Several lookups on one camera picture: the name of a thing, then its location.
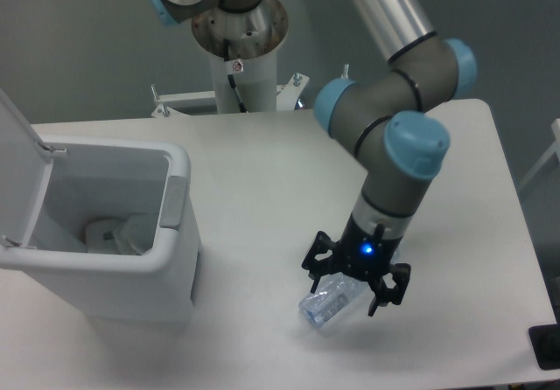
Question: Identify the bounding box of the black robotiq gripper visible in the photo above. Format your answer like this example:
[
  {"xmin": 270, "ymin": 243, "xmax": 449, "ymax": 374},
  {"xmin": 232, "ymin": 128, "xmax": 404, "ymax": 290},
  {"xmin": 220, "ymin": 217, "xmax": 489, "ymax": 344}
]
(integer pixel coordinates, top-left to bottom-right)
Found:
[{"xmin": 301, "ymin": 215, "xmax": 411, "ymax": 317}]

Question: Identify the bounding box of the clear plastic water bottle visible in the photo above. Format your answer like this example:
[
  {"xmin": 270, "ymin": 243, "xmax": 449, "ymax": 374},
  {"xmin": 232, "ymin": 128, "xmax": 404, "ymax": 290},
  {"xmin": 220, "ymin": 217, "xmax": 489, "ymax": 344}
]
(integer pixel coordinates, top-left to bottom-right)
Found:
[{"xmin": 298, "ymin": 273, "xmax": 370, "ymax": 328}]

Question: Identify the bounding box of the white plastic bag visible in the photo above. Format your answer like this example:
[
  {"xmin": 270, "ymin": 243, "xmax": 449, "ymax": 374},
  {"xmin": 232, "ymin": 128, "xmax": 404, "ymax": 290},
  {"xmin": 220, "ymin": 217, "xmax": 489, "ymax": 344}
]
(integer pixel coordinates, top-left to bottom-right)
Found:
[{"xmin": 112, "ymin": 214, "xmax": 158, "ymax": 255}]

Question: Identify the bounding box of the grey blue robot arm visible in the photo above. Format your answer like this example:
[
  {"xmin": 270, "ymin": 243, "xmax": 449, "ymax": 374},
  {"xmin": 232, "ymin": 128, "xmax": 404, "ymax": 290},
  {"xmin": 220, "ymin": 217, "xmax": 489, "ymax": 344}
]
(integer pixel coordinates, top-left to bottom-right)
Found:
[{"xmin": 150, "ymin": 0, "xmax": 477, "ymax": 313}]

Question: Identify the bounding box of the white paper trash in bin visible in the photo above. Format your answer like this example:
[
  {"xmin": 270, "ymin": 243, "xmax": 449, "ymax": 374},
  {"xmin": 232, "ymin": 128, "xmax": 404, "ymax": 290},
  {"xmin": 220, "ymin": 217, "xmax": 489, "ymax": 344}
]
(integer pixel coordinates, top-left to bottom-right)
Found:
[{"xmin": 85, "ymin": 218, "xmax": 124, "ymax": 254}]

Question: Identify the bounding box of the white plastic trash can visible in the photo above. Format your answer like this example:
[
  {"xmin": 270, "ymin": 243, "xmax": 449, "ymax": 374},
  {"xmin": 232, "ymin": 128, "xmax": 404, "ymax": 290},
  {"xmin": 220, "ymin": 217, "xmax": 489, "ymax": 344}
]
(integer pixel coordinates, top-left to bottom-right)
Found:
[{"xmin": 1, "ymin": 136, "xmax": 200, "ymax": 323}]

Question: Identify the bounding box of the white trash can lid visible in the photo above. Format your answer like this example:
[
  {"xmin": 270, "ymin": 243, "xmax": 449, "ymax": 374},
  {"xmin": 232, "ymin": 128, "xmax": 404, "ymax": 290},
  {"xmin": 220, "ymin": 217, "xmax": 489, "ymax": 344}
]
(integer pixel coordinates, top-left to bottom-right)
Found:
[{"xmin": 1, "ymin": 93, "xmax": 67, "ymax": 247}]

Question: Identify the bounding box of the black device at table edge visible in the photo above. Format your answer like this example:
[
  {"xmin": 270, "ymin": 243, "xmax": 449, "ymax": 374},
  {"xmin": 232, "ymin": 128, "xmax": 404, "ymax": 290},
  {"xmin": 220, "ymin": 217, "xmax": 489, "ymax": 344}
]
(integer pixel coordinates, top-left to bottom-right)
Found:
[{"xmin": 528, "ymin": 324, "xmax": 559, "ymax": 371}]

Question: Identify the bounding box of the white pedestal base frame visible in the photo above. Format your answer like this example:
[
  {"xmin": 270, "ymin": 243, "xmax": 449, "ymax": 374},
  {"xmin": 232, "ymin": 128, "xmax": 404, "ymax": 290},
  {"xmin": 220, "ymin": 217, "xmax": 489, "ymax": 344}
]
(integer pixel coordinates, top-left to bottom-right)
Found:
[{"xmin": 151, "ymin": 73, "xmax": 310, "ymax": 117}]

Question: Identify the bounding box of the white furniture frame right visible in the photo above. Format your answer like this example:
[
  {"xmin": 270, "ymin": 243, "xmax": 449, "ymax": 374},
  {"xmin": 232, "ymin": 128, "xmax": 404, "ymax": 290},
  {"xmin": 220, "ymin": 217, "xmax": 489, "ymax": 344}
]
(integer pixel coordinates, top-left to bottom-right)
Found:
[{"xmin": 517, "ymin": 119, "xmax": 559, "ymax": 194}]

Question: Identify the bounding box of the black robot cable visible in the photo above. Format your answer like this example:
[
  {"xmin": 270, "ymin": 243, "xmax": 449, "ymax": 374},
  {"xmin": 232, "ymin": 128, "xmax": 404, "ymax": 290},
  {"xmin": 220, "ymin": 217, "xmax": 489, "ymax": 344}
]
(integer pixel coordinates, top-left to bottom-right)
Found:
[{"xmin": 221, "ymin": 38, "xmax": 249, "ymax": 114}]

